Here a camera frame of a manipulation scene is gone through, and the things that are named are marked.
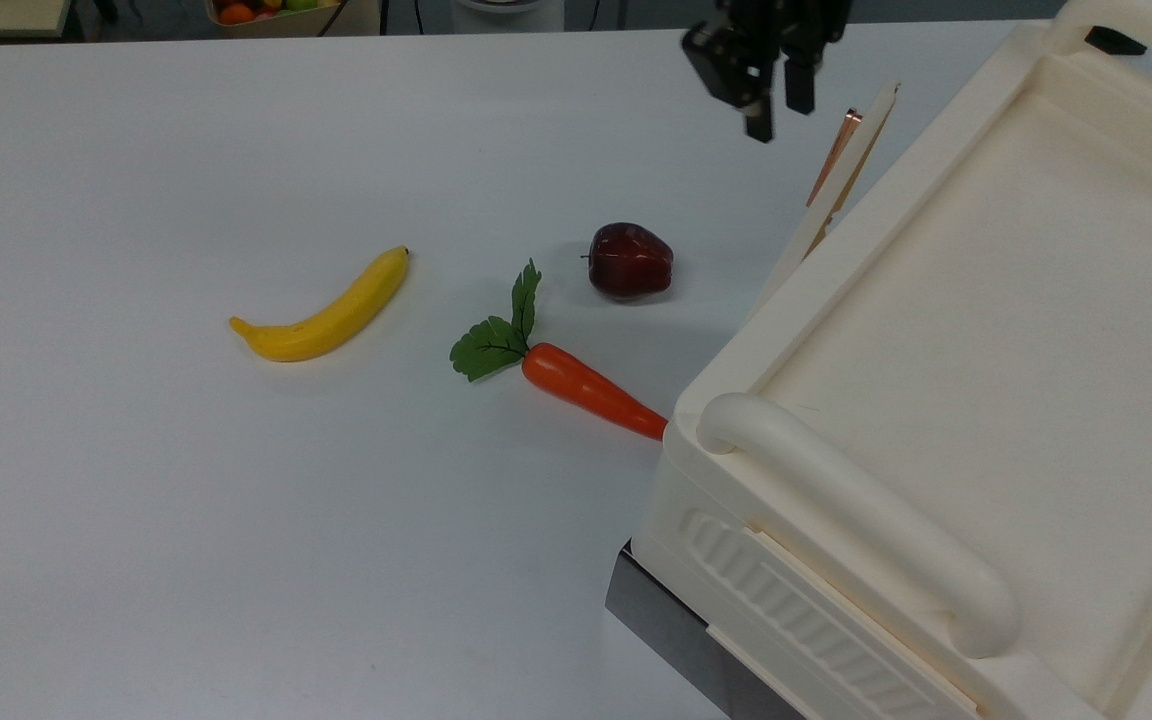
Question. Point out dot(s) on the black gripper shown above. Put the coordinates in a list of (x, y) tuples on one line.
[(786, 20)]

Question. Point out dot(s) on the cream cabinet door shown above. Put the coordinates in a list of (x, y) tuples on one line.
[(861, 135)]

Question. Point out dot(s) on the cream plastic cabinet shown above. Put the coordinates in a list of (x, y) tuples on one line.
[(986, 350)]

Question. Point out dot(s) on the dark red apple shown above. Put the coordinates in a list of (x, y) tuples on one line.
[(628, 262)]

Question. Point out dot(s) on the white round bin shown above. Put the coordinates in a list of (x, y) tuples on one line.
[(506, 14)]

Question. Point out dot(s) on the orange carrot with green leaves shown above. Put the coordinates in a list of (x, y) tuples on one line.
[(586, 385)]

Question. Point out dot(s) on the basket with fruit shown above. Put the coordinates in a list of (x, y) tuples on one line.
[(336, 22)]

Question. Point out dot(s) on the yellow banana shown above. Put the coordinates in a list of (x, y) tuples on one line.
[(336, 320)]

